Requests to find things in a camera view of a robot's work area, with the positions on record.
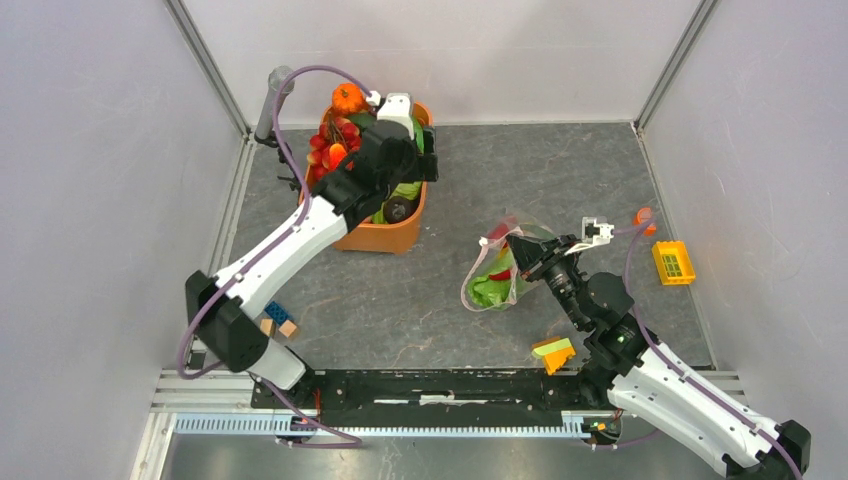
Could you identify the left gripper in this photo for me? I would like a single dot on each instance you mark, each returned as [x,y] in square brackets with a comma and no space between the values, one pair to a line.
[426,165]

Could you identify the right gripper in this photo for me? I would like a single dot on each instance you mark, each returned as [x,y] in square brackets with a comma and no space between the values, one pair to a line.
[538,257]

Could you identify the clear zip top bag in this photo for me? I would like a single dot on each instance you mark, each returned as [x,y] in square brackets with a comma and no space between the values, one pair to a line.
[497,255]

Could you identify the green napa cabbage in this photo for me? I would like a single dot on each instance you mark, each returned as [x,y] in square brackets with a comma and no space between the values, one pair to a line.
[484,294]

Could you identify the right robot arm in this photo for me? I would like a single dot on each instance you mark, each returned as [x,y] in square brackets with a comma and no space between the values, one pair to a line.
[629,368]

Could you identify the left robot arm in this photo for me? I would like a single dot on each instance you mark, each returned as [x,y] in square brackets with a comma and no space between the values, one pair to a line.
[223,309]

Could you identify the round green cabbage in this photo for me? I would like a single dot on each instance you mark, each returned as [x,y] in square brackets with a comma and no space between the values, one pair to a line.
[409,191]

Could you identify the green avocado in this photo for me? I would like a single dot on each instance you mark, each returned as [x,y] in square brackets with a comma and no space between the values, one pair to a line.
[362,120]

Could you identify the orange mini pumpkin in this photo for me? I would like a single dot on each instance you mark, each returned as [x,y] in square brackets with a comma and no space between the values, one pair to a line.
[348,99]

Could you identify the yellow orange toy block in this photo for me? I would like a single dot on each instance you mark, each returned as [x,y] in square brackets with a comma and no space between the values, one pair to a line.
[554,352]

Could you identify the orange round cap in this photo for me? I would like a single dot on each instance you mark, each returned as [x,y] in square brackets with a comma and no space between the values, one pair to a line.
[645,215]

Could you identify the yellow plastic crate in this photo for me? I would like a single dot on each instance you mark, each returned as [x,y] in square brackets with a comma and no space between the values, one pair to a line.
[673,263]

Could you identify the grey microphone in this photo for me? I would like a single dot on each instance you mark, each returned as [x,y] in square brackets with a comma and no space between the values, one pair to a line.
[277,91]

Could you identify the blue toy brick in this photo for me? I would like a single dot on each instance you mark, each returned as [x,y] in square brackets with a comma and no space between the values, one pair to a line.
[277,313]

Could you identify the wooden cube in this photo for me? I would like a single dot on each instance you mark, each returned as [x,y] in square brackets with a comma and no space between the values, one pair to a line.
[268,327]
[288,329]

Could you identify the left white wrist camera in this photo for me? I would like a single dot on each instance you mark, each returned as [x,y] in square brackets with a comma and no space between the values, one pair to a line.
[395,107]

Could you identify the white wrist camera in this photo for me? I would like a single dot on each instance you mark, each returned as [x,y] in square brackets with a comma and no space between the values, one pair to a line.
[395,107]
[596,232]

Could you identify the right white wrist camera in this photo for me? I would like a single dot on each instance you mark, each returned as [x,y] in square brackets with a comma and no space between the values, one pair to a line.
[596,232]

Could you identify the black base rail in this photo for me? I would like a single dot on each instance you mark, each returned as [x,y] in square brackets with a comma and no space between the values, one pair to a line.
[444,399]

